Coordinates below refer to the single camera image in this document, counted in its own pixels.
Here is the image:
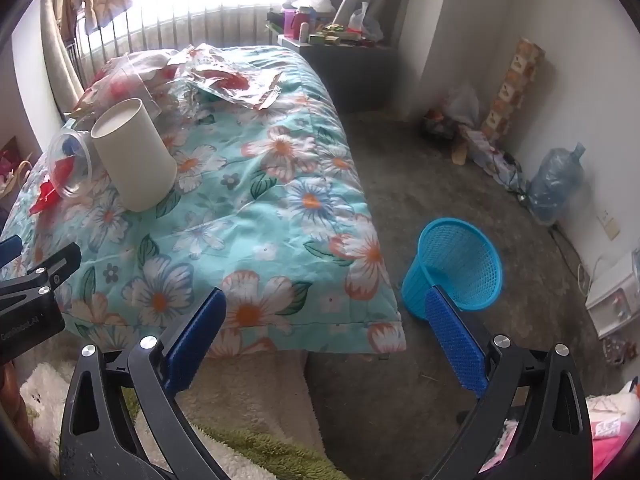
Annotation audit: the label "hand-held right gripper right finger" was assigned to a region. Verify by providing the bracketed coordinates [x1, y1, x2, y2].
[422, 285, 593, 480]

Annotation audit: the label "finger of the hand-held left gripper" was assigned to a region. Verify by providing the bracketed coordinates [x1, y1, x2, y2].
[0, 242, 82, 312]
[0, 234, 22, 267]

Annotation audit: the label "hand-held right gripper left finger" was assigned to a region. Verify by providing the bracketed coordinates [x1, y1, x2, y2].
[59, 287, 231, 480]

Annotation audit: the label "red wrapper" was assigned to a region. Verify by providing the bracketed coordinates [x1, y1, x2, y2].
[29, 182, 62, 216]

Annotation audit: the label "blue plastic wastebasket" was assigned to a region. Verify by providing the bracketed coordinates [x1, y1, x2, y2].
[401, 217, 503, 321]

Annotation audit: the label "clear plastic cup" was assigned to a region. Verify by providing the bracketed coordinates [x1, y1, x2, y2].
[47, 127, 95, 198]

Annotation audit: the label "white paper cup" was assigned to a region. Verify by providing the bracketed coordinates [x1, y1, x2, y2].
[91, 98, 179, 213]

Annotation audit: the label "clear plastic container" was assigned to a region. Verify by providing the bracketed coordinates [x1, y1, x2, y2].
[100, 55, 162, 117]

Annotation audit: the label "clear plastic bag red print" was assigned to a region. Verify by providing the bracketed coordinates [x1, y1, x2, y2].
[170, 45, 286, 111]

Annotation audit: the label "paper shopping bags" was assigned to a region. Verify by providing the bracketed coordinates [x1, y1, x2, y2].
[0, 135, 36, 206]

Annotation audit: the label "white fluffy rug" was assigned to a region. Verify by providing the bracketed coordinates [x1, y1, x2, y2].
[20, 350, 326, 480]

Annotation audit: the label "green fluffy rug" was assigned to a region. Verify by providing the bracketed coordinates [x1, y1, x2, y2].
[120, 390, 336, 480]

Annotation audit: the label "floral turquoise blanket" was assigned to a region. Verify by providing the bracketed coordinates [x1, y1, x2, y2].
[0, 45, 408, 361]

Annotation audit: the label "pink cloth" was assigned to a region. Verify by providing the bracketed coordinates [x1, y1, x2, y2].
[480, 380, 640, 480]

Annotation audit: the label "large clear water jug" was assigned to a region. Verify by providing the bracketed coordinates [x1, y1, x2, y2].
[527, 142, 586, 226]

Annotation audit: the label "flat patterned box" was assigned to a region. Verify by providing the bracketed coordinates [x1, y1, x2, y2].
[460, 125, 526, 191]

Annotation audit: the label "beige curtain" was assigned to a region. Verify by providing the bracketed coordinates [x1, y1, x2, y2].
[40, 0, 86, 111]

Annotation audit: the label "translucent plastic bag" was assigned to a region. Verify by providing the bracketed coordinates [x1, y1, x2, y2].
[445, 82, 483, 126]

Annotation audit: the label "metal window railing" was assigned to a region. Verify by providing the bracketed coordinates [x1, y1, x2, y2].
[75, 5, 281, 86]

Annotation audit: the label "dark grey cabinet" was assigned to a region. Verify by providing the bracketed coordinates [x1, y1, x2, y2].
[277, 35, 396, 113]

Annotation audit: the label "white plastic bag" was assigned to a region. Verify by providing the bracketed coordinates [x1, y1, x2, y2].
[347, 2, 383, 43]

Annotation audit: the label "wall socket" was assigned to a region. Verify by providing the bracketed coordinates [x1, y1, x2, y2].
[597, 210, 621, 241]

